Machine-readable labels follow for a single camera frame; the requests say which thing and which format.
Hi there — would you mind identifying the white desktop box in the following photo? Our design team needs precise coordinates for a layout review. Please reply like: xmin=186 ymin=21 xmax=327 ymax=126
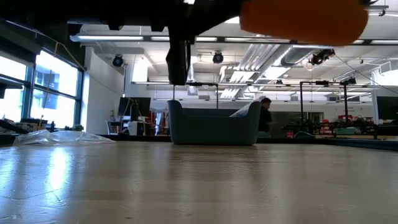
xmin=127 ymin=120 xmax=146 ymax=136

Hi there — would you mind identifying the clear plastic bag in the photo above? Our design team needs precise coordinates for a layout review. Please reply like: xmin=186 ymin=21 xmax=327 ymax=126
xmin=12 ymin=129 xmax=116 ymax=146
xmin=229 ymin=95 xmax=267 ymax=118

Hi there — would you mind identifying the teal plastic bin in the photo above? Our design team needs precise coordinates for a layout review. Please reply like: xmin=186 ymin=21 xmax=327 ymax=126
xmin=167 ymin=100 xmax=262 ymax=146

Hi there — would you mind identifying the black computer monitor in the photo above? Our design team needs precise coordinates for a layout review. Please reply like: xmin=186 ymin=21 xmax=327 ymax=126
xmin=117 ymin=96 xmax=152 ymax=118
xmin=376 ymin=95 xmax=398 ymax=121

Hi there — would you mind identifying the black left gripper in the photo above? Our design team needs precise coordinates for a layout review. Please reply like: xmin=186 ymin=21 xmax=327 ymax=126
xmin=150 ymin=0 xmax=249 ymax=86

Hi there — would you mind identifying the large window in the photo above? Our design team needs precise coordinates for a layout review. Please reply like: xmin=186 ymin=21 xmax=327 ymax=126
xmin=0 ymin=49 xmax=84 ymax=129

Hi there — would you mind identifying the orange elastic bandage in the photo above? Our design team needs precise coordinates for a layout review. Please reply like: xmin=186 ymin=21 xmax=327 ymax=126
xmin=239 ymin=0 xmax=369 ymax=47

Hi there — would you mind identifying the person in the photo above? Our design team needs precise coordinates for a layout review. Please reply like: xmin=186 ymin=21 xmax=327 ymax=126
xmin=257 ymin=97 xmax=274 ymax=139

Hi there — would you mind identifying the silver air duct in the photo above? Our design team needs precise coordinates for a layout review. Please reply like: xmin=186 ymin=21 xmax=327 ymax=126
xmin=217 ymin=43 xmax=333 ymax=100

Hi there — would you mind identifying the black stand frame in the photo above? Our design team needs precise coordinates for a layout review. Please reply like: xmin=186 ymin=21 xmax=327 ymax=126
xmin=299 ymin=79 xmax=358 ymax=124

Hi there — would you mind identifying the long ceiling light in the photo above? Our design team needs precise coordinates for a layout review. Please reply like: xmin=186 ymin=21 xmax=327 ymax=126
xmin=69 ymin=34 xmax=218 ymax=43
xmin=351 ymin=39 xmax=398 ymax=45
xmin=224 ymin=37 xmax=293 ymax=44

